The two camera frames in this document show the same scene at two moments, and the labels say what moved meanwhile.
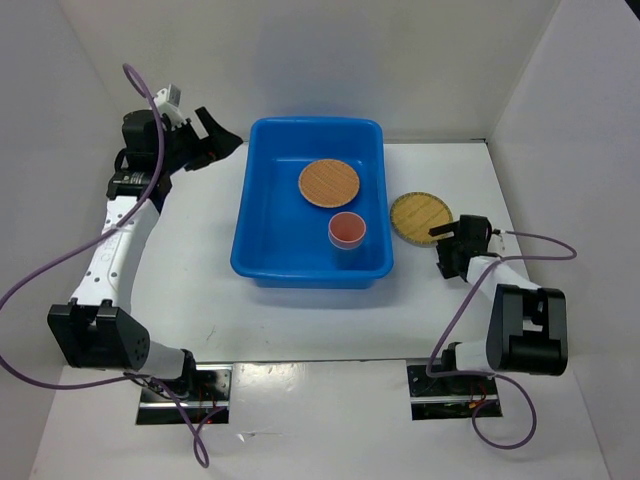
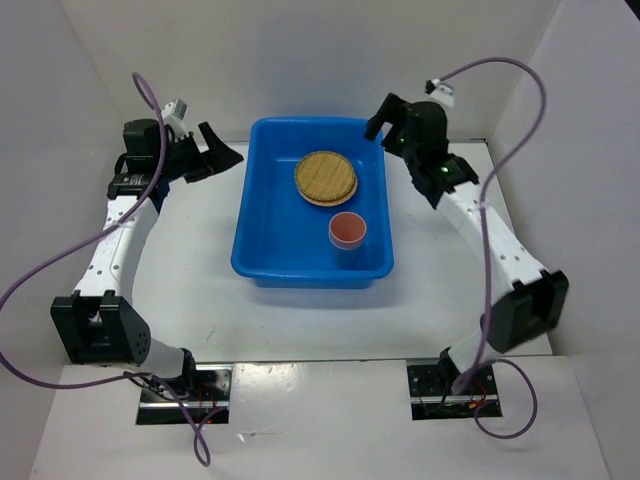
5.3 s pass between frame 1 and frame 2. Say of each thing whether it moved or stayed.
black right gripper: moved
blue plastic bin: stayed
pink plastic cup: stayed
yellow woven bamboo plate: moved
